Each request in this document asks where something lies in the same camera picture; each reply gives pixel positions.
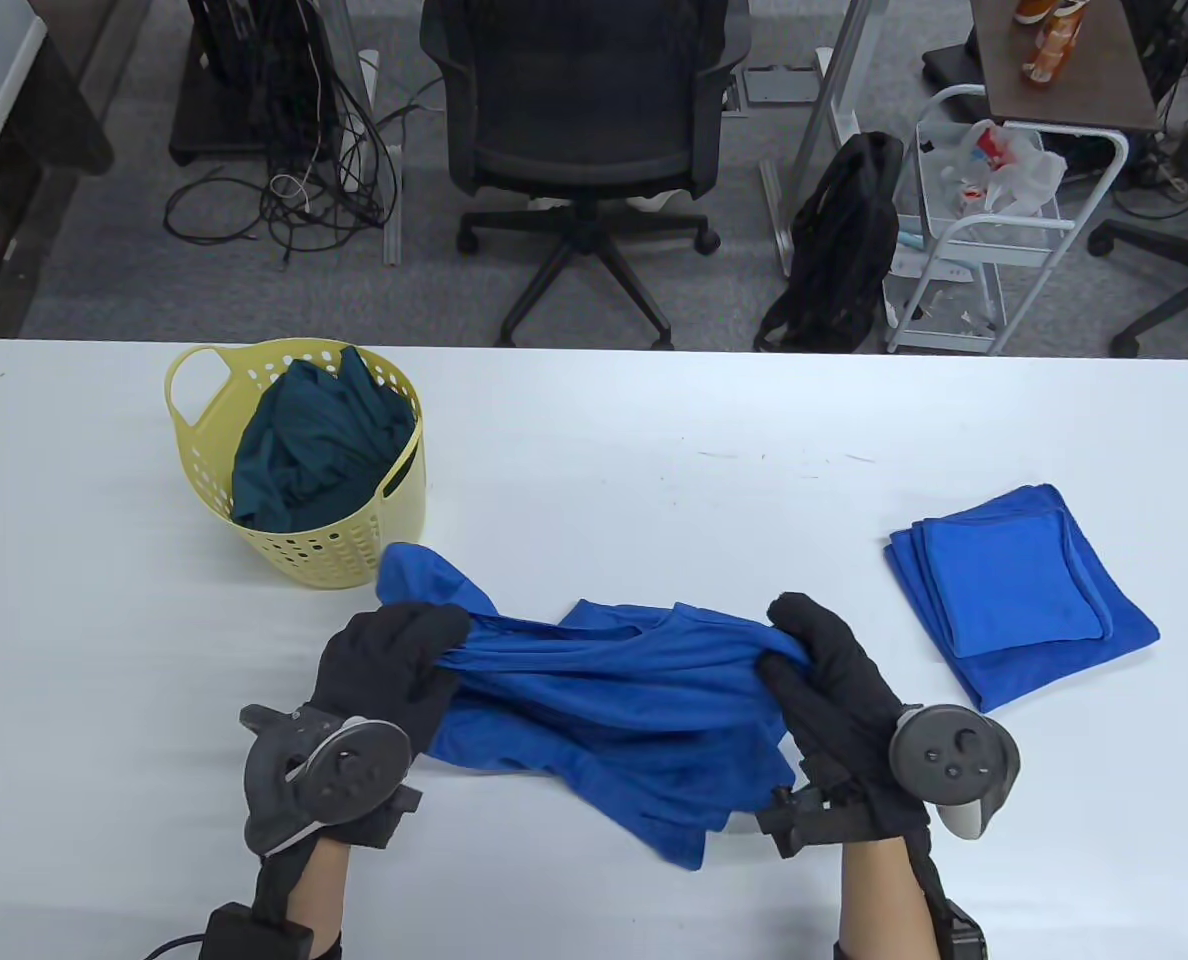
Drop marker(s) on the yellow plastic laundry basket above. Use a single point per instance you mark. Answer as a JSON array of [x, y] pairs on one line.
[[354, 560]]

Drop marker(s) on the black computer tower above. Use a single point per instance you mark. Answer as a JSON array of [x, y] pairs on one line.
[[244, 60]]

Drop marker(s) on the person's right hand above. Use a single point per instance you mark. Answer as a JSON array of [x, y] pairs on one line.
[[834, 710]]

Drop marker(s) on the grey handheld controller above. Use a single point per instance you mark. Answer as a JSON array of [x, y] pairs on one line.
[[954, 755], [344, 770]]

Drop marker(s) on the person's right forearm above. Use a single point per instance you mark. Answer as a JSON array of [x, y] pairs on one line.
[[879, 900]]

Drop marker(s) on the grey floor plate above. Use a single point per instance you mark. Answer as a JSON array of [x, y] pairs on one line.
[[779, 85]]

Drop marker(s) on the white rolling cart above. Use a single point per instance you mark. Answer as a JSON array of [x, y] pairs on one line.
[[1004, 255]]

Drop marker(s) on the brown wooden side table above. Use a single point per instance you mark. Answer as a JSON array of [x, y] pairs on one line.
[[1084, 70]]

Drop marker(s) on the black mesh office chair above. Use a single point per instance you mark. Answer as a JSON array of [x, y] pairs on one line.
[[579, 90]]

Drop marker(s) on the grey metal desk leg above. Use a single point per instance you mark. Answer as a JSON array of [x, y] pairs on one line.
[[392, 220]]

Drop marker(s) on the black backpack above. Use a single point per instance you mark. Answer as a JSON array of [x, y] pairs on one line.
[[844, 230]]

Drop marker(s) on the person's left forearm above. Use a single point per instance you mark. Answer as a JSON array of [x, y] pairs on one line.
[[319, 885]]

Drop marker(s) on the orange bottle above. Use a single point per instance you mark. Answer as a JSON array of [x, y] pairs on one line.
[[1049, 45], [1032, 10]]

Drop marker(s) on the blue towel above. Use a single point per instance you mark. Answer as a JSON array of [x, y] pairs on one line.
[[1014, 580], [1014, 680]]

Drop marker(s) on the blue shirt clothes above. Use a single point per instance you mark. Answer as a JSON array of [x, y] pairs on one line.
[[634, 720]]

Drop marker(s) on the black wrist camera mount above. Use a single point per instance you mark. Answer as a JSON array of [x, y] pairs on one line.
[[804, 825], [394, 815]]

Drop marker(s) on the white plastic bag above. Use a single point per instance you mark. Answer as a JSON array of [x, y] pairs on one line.
[[1029, 175]]

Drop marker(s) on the black flat stand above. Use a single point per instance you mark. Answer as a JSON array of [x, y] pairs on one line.
[[954, 65]]

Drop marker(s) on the dark teal clothes garment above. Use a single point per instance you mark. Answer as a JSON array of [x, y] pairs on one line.
[[314, 450]]

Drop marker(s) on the person's left hand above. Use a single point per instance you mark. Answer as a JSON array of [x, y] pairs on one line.
[[384, 660]]

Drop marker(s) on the white desk with dark side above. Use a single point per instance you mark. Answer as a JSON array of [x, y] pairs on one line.
[[54, 120]]

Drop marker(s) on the white metal desk leg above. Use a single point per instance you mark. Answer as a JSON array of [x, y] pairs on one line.
[[834, 80]]

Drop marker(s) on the black office chair base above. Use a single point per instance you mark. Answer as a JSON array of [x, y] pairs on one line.
[[1184, 260]]

